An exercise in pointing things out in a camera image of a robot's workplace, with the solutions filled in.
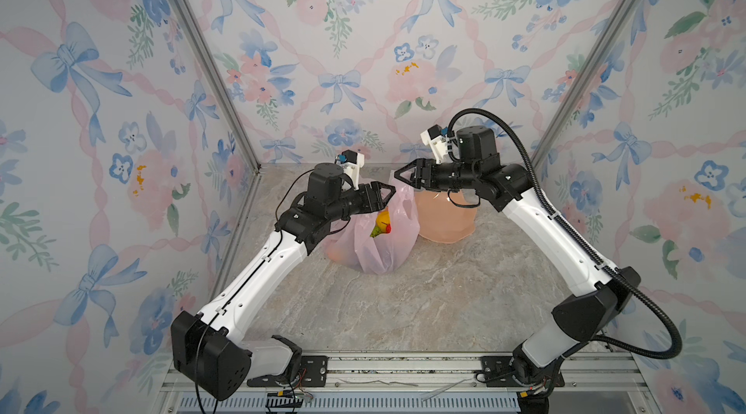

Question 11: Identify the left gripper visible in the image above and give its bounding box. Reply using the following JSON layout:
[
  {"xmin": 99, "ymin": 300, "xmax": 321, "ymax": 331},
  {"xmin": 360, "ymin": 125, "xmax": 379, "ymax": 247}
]
[{"xmin": 328, "ymin": 182, "xmax": 396, "ymax": 225}]

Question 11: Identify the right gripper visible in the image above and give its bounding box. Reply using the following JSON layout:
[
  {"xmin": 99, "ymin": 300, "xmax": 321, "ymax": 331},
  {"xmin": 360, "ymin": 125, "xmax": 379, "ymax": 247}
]
[{"xmin": 395, "ymin": 156, "xmax": 480, "ymax": 192}]

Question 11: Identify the red yellow mango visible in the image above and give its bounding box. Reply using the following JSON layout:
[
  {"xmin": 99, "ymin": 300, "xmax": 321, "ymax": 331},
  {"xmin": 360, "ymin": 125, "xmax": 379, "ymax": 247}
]
[{"xmin": 370, "ymin": 209, "xmax": 392, "ymax": 238}]

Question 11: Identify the pink plastic bag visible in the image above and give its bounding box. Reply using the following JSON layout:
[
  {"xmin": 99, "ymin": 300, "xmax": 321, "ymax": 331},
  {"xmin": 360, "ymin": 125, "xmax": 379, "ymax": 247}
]
[{"xmin": 322, "ymin": 177, "xmax": 420, "ymax": 275}]

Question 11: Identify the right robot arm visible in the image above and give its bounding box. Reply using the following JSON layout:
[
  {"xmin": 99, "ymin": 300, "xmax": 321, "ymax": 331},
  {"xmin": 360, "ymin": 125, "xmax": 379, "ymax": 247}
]
[{"xmin": 394, "ymin": 124, "xmax": 633, "ymax": 387}]

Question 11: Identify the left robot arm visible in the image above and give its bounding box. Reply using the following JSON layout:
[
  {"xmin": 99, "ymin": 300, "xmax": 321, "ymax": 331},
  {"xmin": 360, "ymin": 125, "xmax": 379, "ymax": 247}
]
[{"xmin": 171, "ymin": 162, "xmax": 396, "ymax": 402}]

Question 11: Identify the pink fruit plate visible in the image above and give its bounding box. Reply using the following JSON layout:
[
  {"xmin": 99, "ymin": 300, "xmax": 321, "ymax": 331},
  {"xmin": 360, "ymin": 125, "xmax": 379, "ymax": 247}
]
[{"xmin": 415, "ymin": 190, "xmax": 477, "ymax": 244}]

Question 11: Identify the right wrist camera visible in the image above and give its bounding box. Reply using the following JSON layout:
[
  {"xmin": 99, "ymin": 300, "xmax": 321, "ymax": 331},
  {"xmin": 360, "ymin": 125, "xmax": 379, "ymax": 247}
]
[{"xmin": 421, "ymin": 124, "xmax": 451, "ymax": 164}]

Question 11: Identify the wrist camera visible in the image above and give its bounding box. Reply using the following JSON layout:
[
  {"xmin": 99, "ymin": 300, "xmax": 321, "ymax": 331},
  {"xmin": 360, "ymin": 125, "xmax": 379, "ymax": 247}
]
[
  {"xmin": 421, "ymin": 124, "xmax": 451, "ymax": 164},
  {"xmin": 335, "ymin": 150, "xmax": 365, "ymax": 190}
]

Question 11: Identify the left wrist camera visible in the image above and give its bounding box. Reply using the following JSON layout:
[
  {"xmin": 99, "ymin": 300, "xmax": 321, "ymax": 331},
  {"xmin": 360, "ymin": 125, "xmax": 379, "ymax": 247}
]
[{"xmin": 335, "ymin": 150, "xmax": 365, "ymax": 190}]

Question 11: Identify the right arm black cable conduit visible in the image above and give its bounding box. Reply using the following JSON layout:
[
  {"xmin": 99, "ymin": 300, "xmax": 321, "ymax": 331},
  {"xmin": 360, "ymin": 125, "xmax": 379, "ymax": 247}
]
[{"xmin": 447, "ymin": 107, "xmax": 683, "ymax": 361}]

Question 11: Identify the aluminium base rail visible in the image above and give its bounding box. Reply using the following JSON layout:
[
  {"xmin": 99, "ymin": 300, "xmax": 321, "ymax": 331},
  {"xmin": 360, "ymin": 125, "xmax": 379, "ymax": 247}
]
[{"xmin": 152, "ymin": 352, "xmax": 661, "ymax": 413}]

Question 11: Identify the right corner aluminium post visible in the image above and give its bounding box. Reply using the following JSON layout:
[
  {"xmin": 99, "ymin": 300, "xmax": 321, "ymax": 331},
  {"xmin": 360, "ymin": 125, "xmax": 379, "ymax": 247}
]
[{"xmin": 532, "ymin": 0, "xmax": 642, "ymax": 166}]

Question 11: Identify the corner aluminium post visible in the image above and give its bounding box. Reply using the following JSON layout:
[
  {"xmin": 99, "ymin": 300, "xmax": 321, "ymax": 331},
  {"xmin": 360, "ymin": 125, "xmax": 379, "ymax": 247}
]
[
  {"xmin": 169, "ymin": 0, "xmax": 260, "ymax": 175},
  {"xmin": 532, "ymin": 0, "xmax": 642, "ymax": 166}
]

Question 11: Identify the left corner aluminium post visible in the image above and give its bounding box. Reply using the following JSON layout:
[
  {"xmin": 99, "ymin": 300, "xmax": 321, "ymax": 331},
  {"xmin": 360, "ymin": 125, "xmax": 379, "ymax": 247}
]
[{"xmin": 169, "ymin": 0, "xmax": 260, "ymax": 175}]

